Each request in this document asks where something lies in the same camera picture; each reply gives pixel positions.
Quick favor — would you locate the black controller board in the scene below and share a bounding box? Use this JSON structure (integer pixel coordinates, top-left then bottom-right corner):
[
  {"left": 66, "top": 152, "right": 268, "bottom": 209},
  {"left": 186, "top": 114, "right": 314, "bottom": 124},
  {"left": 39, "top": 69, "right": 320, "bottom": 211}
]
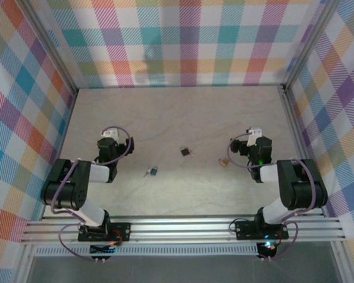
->
[
  {"left": 89, "top": 242, "right": 116, "bottom": 255},
  {"left": 257, "top": 241, "right": 277, "bottom": 258}
]

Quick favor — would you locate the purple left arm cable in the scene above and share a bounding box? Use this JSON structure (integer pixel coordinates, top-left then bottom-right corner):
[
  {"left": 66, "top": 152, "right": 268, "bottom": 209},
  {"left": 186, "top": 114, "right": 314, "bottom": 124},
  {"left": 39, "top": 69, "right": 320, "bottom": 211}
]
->
[{"left": 51, "top": 126, "right": 133, "bottom": 263}]

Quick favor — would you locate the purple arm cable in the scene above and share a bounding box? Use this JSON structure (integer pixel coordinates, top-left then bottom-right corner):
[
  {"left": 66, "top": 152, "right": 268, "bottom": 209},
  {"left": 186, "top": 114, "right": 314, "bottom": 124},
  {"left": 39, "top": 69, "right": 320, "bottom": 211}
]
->
[
  {"left": 51, "top": 126, "right": 133, "bottom": 263},
  {"left": 225, "top": 131, "right": 316, "bottom": 262}
]

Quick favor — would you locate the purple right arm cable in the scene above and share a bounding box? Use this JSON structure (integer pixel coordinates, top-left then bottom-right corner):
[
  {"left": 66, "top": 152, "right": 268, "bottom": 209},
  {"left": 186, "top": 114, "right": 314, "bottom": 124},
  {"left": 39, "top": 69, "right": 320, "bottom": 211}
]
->
[{"left": 225, "top": 131, "right": 316, "bottom": 262}]

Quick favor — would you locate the aluminium side rail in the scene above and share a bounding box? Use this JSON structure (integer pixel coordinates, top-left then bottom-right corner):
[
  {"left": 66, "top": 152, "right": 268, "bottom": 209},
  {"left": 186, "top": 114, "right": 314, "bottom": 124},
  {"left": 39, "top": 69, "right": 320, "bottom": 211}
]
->
[
  {"left": 278, "top": 84, "right": 325, "bottom": 218},
  {"left": 40, "top": 88, "right": 78, "bottom": 221}
]

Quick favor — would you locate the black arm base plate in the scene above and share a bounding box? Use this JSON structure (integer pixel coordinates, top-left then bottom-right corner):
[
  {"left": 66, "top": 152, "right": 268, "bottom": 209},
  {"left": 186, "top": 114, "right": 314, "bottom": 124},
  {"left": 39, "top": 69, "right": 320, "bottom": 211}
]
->
[
  {"left": 77, "top": 222, "right": 133, "bottom": 243},
  {"left": 235, "top": 220, "right": 290, "bottom": 241}
]

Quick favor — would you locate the orange wire bundle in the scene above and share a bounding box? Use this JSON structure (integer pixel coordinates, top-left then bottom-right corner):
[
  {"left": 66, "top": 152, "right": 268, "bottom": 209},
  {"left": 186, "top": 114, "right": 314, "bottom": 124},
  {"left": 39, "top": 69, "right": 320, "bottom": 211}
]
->
[{"left": 109, "top": 228, "right": 127, "bottom": 246}]

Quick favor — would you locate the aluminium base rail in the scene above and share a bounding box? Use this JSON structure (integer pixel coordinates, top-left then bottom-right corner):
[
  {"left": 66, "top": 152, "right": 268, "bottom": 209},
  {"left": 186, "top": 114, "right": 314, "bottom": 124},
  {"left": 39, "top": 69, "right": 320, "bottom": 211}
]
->
[{"left": 19, "top": 216, "right": 348, "bottom": 246}]

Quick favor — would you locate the aluminium frame post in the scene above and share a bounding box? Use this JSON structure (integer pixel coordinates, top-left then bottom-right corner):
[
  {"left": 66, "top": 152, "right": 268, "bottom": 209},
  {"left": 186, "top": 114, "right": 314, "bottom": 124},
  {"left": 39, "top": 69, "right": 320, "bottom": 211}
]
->
[
  {"left": 24, "top": 0, "right": 79, "bottom": 95},
  {"left": 281, "top": 0, "right": 342, "bottom": 92}
]

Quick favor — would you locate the white slotted cable duct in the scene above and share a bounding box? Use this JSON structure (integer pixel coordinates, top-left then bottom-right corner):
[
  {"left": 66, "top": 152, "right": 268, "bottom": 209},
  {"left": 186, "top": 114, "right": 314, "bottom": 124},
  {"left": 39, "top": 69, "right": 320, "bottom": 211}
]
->
[{"left": 35, "top": 246, "right": 260, "bottom": 258}]

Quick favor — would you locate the aluminium frame leg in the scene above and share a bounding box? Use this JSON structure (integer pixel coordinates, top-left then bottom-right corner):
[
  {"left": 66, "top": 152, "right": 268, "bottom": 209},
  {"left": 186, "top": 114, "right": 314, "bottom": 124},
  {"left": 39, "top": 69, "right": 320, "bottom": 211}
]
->
[
  {"left": 16, "top": 243, "right": 36, "bottom": 283},
  {"left": 332, "top": 241, "right": 354, "bottom": 283}
]

